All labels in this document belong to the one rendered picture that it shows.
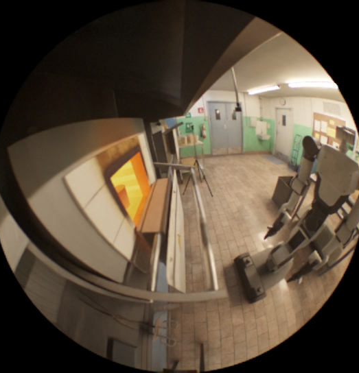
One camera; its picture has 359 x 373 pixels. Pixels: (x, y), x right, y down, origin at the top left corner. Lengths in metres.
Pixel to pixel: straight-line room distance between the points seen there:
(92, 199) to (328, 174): 0.85
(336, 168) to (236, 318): 1.40
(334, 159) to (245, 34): 0.60
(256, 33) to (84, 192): 0.33
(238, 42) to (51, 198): 0.32
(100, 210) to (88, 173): 0.08
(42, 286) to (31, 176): 0.78
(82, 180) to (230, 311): 1.47
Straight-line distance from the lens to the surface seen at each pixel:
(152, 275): 0.28
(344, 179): 0.68
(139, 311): 0.60
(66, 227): 0.23
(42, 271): 0.89
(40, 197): 0.21
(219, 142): 4.44
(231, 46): 0.18
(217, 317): 1.43
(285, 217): 0.95
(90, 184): 0.26
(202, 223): 0.37
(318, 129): 4.22
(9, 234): 0.18
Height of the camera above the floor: 1.40
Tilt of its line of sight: 32 degrees down
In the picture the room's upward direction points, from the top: 10 degrees counter-clockwise
